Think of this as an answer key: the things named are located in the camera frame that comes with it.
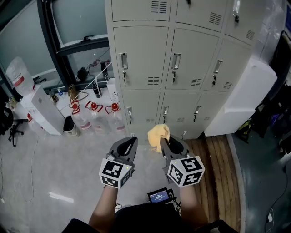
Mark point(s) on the black drinking bottle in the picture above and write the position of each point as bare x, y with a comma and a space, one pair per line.
97, 89

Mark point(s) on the grey metal locker cabinet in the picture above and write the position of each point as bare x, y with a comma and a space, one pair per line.
188, 57

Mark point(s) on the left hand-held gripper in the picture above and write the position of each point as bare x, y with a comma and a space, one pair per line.
113, 173

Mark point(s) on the black pouch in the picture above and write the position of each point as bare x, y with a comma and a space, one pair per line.
81, 73

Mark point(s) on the black device with screen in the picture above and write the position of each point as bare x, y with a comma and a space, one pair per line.
159, 196

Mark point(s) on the wooden plank platform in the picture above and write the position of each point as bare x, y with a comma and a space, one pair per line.
218, 159

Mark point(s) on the white water dispenser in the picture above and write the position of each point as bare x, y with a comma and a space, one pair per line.
43, 109

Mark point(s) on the yellow and black bag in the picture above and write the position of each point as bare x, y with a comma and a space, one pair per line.
245, 128

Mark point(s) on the person's left forearm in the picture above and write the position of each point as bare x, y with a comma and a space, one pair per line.
103, 204

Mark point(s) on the silver foil wrapped duct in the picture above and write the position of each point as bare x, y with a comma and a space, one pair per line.
270, 22

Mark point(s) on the white paper bag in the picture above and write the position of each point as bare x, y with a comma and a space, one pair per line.
111, 88

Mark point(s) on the black clothes rack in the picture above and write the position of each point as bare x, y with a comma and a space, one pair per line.
279, 57

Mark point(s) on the yellow cloth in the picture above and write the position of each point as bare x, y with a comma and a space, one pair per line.
157, 134

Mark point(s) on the person's right forearm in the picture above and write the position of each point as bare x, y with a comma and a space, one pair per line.
193, 204

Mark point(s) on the small dark bottle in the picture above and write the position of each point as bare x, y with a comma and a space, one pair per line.
54, 97

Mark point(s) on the white power adapter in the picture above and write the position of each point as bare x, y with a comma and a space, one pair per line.
269, 217

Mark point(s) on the black office chair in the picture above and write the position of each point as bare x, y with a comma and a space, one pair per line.
6, 120

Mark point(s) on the brown bag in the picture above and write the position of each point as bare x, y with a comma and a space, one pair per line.
72, 91

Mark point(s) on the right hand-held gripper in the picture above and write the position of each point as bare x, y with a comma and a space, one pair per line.
186, 170

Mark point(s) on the small black white bin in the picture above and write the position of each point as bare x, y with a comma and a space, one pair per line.
69, 127

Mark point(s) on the person's black shirt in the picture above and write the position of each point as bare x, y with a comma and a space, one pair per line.
145, 218

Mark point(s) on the small bottle blue label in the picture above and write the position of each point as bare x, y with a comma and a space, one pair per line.
60, 92

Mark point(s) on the clear water jug red label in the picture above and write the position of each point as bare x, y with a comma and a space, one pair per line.
18, 72

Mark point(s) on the black framed glass window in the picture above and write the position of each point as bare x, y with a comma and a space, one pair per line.
52, 34

